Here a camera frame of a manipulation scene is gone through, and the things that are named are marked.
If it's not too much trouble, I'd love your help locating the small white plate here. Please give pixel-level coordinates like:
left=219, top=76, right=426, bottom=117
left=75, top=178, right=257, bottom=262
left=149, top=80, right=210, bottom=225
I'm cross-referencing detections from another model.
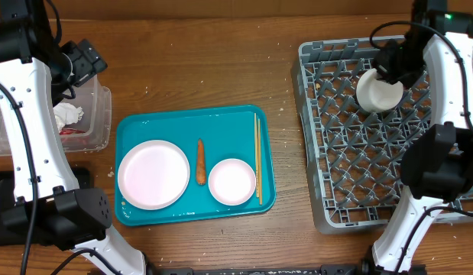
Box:
left=208, top=158, right=256, bottom=206

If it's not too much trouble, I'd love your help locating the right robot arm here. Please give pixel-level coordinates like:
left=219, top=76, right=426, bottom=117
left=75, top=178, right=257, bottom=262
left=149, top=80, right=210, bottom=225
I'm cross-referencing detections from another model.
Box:
left=355, top=0, right=473, bottom=274

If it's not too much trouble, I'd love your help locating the grey dishwasher rack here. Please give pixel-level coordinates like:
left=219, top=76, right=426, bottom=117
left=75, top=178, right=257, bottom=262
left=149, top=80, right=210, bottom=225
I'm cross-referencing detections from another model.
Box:
left=293, top=37, right=473, bottom=234

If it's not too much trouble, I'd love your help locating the clear plastic bin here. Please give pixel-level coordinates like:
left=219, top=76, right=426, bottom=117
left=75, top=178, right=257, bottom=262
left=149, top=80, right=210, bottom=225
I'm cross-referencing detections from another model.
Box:
left=0, top=77, right=112, bottom=157

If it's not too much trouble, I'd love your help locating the black waste bin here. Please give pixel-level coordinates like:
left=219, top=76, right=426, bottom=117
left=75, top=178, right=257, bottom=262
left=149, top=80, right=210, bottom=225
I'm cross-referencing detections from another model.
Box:
left=0, top=167, right=94, bottom=246

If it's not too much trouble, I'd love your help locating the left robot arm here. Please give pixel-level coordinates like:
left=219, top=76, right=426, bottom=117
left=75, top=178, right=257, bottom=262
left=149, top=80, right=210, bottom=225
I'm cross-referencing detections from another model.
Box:
left=0, top=0, right=155, bottom=274

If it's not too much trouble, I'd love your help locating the white saucer bowl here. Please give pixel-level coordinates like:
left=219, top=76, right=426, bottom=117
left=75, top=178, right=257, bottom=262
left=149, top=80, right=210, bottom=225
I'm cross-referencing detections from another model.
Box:
left=355, top=69, right=404, bottom=113

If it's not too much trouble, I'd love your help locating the red foil snack wrapper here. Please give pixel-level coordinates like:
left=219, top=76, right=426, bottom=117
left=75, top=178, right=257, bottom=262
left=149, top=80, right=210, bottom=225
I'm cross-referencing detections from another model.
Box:
left=60, top=128, right=87, bottom=151

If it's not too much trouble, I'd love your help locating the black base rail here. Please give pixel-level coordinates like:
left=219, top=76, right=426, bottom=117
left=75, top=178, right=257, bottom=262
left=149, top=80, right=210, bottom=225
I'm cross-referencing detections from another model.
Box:
left=150, top=262, right=428, bottom=275

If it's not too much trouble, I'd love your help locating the orange carrot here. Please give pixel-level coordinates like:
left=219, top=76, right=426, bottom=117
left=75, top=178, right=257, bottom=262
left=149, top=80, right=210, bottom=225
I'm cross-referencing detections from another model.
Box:
left=196, top=139, right=206, bottom=186

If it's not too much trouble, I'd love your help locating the teal plastic tray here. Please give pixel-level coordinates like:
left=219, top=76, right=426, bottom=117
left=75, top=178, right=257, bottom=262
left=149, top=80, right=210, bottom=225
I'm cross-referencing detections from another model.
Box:
left=115, top=105, right=277, bottom=226

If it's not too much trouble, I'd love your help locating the white tissue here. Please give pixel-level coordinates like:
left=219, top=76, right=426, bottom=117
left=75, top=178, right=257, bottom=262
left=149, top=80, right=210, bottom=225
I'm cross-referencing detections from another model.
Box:
left=53, top=103, right=84, bottom=131

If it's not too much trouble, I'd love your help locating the wooden chopstick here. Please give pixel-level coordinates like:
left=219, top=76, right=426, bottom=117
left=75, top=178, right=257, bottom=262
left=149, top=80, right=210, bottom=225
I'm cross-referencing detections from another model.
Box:
left=254, top=113, right=260, bottom=199
left=257, top=118, right=263, bottom=205

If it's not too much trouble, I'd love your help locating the large white plate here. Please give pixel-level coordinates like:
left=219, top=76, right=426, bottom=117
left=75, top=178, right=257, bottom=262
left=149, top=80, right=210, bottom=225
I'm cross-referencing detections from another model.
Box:
left=117, top=140, right=190, bottom=210

